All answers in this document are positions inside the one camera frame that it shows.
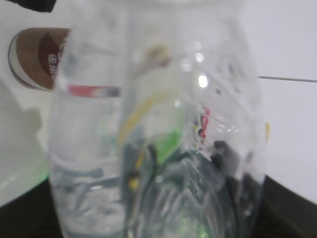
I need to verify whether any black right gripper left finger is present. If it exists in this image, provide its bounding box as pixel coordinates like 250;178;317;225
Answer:
0;179;62;238

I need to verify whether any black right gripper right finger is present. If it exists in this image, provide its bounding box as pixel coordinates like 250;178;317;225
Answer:
252;176;317;238

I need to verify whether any clear plastic juice bottle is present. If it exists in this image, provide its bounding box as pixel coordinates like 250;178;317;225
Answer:
48;0;265;238

